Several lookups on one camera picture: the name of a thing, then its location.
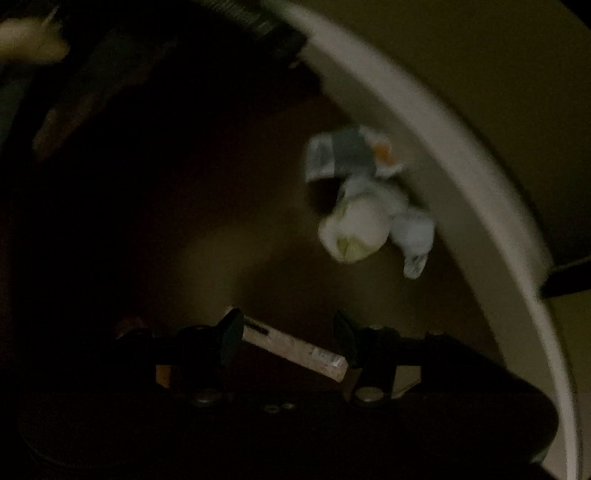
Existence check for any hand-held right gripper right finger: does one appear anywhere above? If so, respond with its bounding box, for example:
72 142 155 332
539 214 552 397
333 310 446 408

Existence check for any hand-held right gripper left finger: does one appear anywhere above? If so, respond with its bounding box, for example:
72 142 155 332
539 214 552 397
115 307 245 408

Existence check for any white crumpled tissue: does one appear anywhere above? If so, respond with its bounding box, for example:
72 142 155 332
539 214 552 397
318 175 437 280

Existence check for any dark ribbed object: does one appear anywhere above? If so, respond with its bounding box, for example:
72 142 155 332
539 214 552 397
203 0 308 58

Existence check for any pale blurred object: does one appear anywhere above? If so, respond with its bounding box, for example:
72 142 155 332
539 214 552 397
0 17 71 64

